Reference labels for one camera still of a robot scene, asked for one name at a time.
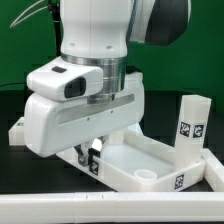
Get white rail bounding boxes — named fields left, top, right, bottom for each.
left=0, top=192, right=224, bottom=224
left=201, top=149, right=224, bottom=192

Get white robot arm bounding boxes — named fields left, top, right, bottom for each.
left=24, top=0, right=191, bottom=157

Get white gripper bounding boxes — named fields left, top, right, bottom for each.
left=24, top=73, right=144, bottom=175

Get white desk top tray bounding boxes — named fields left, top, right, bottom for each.
left=57, top=128, right=205, bottom=192

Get white right rail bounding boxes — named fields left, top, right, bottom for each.
left=201, top=149, right=224, bottom=192

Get white front rail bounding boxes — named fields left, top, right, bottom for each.
left=0, top=192, right=224, bottom=224

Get black cable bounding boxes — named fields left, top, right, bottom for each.
left=0, top=81, right=29, bottom=91

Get white cables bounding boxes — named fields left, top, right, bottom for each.
left=9, top=0, right=50, bottom=30

